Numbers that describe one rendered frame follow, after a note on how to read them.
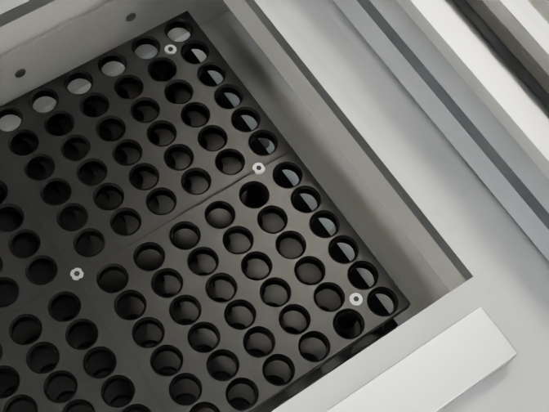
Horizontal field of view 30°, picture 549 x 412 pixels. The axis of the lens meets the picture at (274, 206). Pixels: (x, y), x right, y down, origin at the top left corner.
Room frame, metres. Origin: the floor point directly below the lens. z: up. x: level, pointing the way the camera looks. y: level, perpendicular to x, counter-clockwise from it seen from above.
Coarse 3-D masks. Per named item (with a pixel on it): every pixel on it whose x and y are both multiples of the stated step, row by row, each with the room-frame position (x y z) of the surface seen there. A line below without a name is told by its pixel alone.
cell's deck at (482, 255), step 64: (0, 0) 0.24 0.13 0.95; (64, 0) 0.25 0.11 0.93; (256, 0) 0.26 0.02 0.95; (320, 0) 0.27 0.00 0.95; (320, 64) 0.24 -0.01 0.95; (384, 64) 0.24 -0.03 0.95; (384, 128) 0.21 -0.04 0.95; (384, 192) 0.19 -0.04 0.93; (448, 192) 0.19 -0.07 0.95; (448, 256) 0.16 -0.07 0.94; (512, 256) 0.17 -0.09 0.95; (448, 320) 0.14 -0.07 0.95; (512, 320) 0.14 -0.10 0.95; (320, 384) 0.10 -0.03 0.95; (512, 384) 0.12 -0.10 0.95
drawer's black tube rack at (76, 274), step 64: (128, 64) 0.25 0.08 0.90; (64, 128) 0.22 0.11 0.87; (128, 128) 0.21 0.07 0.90; (192, 128) 0.22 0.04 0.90; (0, 192) 0.18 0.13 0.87; (64, 192) 0.19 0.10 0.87; (128, 192) 0.18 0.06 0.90; (192, 192) 0.20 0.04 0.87; (256, 192) 0.20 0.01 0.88; (0, 256) 0.14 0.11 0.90; (64, 256) 0.15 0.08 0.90; (128, 256) 0.15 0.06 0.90; (192, 256) 0.16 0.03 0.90; (256, 256) 0.17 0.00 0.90; (320, 256) 0.17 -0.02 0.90; (0, 320) 0.12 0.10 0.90; (64, 320) 0.12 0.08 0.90; (128, 320) 0.13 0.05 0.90; (192, 320) 0.14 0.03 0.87; (256, 320) 0.14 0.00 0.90; (320, 320) 0.14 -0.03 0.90; (0, 384) 0.10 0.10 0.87; (64, 384) 0.10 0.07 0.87; (128, 384) 0.11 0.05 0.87; (192, 384) 0.11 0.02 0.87; (256, 384) 0.11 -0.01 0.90
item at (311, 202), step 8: (208, 72) 0.28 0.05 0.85; (216, 72) 0.28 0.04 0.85; (216, 80) 0.28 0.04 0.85; (232, 96) 0.27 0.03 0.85; (232, 104) 0.27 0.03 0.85; (248, 120) 0.26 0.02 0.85; (264, 144) 0.25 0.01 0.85; (272, 144) 0.25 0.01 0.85; (288, 176) 0.23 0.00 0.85; (296, 176) 0.23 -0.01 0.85; (296, 184) 0.23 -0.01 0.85; (312, 200) 0.22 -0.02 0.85; (312, 208) 0.22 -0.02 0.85; (328, 224) 0.21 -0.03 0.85
